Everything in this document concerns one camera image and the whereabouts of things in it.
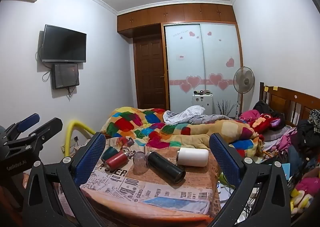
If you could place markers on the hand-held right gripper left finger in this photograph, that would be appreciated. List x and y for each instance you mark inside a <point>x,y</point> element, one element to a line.
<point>92,158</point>

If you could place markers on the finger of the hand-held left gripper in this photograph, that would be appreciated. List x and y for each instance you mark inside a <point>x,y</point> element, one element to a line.
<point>48,127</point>
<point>28,120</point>

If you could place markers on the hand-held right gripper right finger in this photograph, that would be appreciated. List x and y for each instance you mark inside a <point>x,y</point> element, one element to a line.
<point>225,160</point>

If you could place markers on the green cup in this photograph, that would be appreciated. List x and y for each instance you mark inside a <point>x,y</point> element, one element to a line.
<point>110,152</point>

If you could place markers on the red cup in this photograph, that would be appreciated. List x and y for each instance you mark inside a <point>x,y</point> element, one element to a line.
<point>117,160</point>

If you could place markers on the white cup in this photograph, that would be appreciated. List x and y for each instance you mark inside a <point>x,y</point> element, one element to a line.
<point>193,157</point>

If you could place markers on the clear glass cup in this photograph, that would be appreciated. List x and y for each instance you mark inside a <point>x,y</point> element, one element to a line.
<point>140,164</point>

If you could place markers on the black cup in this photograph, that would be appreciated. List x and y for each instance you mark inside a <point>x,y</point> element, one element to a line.
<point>165,167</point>

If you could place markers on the yellow foam tube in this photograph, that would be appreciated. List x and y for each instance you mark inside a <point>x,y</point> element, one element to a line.
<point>75,124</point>

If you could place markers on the pink clothing pile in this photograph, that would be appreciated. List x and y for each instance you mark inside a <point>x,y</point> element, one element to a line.
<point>247,116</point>

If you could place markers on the bundle of dry twigs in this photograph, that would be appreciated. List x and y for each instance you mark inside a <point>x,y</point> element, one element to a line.
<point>226,108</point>

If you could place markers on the red plush toy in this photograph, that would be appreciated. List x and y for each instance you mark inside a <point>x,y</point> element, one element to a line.
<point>262,121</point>

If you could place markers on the grey checked cloth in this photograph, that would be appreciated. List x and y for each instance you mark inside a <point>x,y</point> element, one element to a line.
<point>192,113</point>

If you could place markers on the colourful patchwork blanket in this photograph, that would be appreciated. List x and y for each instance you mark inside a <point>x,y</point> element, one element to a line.
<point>140,122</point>

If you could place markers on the small white cabinet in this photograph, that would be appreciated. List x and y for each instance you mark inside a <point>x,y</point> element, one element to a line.
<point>203,103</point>

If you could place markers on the black bag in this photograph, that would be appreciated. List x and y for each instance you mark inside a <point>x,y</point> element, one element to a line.
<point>260,106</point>

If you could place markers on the newspaper print tablecloth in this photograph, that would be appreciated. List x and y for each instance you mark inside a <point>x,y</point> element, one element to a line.
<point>150,192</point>

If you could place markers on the brown wooden headboard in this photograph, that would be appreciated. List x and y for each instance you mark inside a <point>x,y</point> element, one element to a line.
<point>277,99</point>

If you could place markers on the white standing fan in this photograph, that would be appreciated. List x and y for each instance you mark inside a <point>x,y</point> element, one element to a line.
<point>243,78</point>

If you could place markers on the yellow plush toy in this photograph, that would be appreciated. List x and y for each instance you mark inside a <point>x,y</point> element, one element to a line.
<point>300,200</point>

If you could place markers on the black clothing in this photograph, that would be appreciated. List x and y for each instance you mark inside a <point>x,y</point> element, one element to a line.
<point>308,132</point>

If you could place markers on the white sliding door wardrobe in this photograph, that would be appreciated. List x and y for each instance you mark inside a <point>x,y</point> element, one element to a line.
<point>200,62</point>

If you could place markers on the brown wooden door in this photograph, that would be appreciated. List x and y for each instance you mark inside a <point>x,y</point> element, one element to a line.
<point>150,74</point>

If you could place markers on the brown overhead cabinet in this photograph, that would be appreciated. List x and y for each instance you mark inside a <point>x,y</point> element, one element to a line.
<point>175,14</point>

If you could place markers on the small black wall monitor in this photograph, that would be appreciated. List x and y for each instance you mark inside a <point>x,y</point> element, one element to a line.
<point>65,76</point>

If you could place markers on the black wall television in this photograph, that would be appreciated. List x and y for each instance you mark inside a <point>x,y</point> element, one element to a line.
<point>63,43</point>

